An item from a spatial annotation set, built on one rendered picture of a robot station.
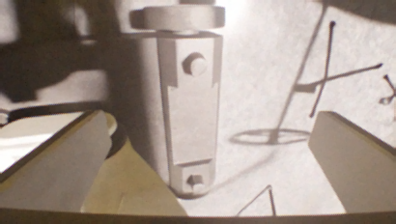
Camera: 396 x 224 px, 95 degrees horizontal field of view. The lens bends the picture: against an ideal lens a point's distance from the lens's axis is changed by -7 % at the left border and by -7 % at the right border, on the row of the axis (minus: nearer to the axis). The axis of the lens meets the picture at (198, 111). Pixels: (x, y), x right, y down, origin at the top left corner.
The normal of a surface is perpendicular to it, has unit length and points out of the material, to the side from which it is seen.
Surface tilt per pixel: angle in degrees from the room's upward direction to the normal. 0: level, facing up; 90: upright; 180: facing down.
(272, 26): 0
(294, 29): 0
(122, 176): 90
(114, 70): 0
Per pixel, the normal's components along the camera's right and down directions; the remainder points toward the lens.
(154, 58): 0.23, 0.46
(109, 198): 0.00, -0.88
